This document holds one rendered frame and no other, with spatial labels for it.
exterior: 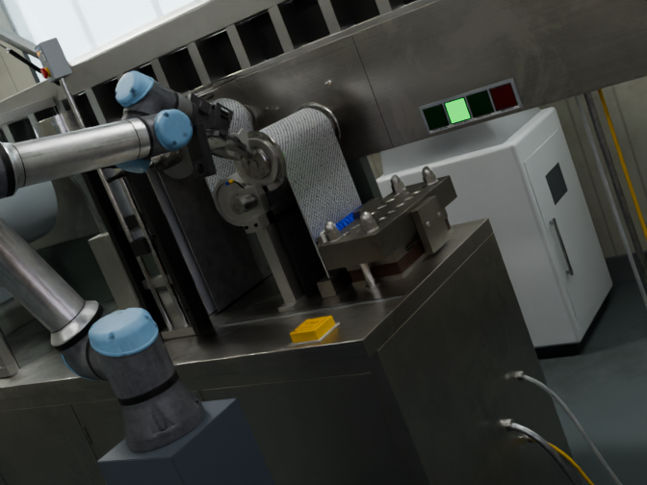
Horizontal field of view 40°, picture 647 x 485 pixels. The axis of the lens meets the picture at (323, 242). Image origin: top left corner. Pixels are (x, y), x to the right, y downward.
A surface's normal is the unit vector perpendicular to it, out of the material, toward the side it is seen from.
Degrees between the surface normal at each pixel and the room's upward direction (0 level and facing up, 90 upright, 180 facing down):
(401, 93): 90
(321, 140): 90
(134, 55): 90
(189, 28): 90
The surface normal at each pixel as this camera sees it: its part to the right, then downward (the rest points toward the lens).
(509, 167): -0.49, 0.37
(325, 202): 0.78, -0.17
